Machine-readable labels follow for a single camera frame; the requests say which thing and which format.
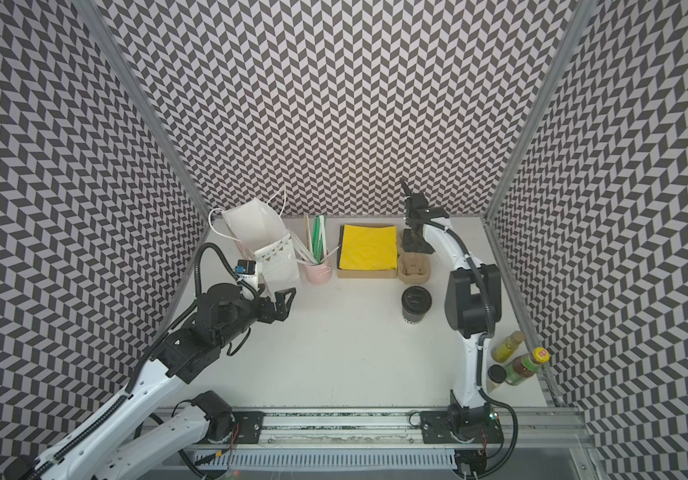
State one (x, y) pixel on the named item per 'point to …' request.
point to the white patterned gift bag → (262, 231)
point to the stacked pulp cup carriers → (413, 267)
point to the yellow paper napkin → (368, 248)
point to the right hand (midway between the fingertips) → (418, 252)
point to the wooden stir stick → (308, 235)
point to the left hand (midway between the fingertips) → (280, 291)
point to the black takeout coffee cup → (416, 301)
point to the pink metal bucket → (319, 274)
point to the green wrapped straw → (318, 241)
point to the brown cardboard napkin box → (369, 274)
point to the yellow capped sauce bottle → (525, 366)
